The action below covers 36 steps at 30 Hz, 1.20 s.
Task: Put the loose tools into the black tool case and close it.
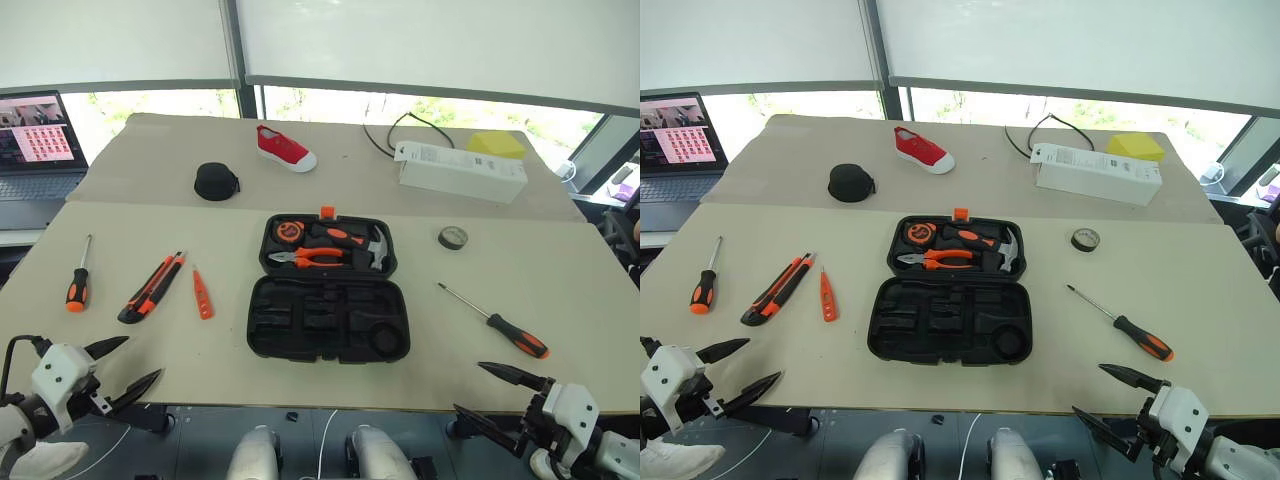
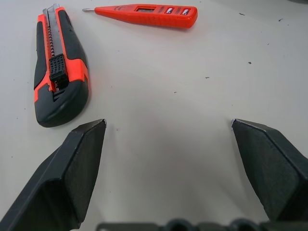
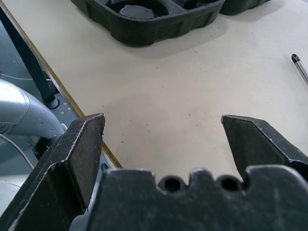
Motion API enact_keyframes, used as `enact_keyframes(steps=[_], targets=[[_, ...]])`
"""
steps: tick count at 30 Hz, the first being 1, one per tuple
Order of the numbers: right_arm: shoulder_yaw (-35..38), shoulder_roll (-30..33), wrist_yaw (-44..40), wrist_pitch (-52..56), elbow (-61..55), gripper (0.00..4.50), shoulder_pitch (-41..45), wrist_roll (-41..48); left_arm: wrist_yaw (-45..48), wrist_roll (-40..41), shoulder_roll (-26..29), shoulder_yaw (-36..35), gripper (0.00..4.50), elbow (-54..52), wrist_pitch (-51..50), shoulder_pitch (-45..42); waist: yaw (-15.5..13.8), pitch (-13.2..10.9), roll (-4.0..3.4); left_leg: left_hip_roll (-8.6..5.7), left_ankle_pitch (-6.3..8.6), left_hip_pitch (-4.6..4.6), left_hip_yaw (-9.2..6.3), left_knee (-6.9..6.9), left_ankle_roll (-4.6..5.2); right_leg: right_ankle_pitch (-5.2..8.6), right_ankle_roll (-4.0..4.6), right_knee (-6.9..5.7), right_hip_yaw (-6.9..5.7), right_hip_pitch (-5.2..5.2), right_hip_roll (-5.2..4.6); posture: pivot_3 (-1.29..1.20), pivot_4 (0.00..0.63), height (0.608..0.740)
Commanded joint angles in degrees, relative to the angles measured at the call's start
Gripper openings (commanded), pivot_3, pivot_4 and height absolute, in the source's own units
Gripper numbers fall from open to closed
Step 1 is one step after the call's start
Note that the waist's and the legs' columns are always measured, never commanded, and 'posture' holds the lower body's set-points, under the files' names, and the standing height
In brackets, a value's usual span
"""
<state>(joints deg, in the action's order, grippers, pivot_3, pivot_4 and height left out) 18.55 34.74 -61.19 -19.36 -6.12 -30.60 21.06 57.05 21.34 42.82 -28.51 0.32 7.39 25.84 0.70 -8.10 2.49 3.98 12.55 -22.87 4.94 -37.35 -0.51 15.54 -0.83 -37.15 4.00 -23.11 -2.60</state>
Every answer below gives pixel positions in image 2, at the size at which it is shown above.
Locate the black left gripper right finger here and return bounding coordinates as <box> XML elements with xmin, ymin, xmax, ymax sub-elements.
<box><xmin>230</xmin><ymin>118</ymin><xmax>308</xmax><ymax>222</ymax></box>

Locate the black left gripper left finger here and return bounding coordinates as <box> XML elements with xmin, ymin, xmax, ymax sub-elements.
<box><xmin>0</xmin><ymin>118</ymin><xmax>108</xmax><ymax>231</ymax></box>

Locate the orange black utility knife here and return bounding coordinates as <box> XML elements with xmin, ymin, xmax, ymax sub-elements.
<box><xmin>33</xmin><ymin>3</ymin><xmax>90</xmax><ymax>128</ymax></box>

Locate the orange voltage tester pen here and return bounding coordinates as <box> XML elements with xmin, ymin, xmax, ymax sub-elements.
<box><xmin>82</xmin><ymin>5</ymin><xmax>198</xmax><ymax>29</ymax></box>

